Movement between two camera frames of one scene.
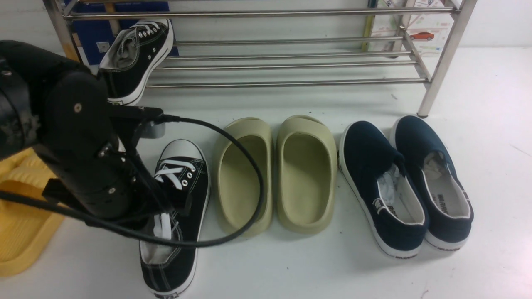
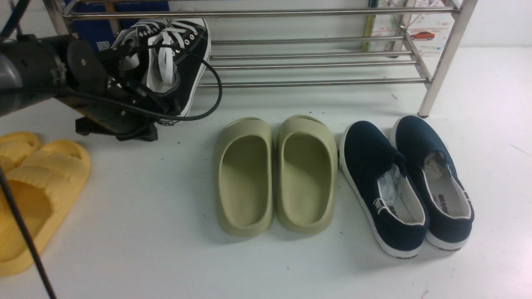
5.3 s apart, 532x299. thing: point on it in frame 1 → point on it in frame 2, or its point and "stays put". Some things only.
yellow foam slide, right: (25, 228) stays put
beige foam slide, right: (306, 167) stays put
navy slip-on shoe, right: (451, 213) stays put
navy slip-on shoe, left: (374, 170) stays put
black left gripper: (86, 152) → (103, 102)
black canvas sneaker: (167, 271) → (178, 64)
